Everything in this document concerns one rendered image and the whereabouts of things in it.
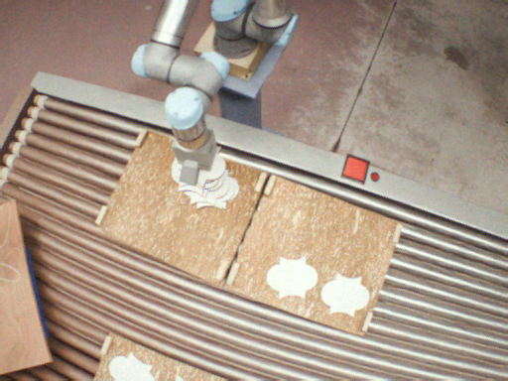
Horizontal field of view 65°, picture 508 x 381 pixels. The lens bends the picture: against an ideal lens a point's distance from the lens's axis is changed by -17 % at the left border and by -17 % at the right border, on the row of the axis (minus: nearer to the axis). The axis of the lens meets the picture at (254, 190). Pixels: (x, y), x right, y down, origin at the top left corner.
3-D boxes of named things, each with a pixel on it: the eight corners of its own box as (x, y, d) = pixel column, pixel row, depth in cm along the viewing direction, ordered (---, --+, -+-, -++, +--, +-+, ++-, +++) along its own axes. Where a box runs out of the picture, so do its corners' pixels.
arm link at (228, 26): (223, 8, 143) (219, -17, 130) (261, 18, 140) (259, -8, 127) (207, 34, 140) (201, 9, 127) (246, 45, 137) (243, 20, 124)
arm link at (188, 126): (209, 88, 91) (190, 123, 89) (213, 115, 102) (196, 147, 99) (175, 78, 92) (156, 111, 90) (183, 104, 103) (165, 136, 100)
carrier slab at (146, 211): (147, 131, 142) (146, 128, 141) (269, 176, 136) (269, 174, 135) (97, 229, 132) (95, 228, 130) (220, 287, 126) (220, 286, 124)
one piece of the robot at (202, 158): (159, 159, 100) (172, 186, 116) (196, 168, 100) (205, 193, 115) (176, 112, 104) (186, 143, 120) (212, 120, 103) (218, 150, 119)
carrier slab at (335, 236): (272, 176, 136) (272, 174, 135) (400, 224, 131) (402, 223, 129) (224, 288, 126) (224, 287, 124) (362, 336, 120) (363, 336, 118)
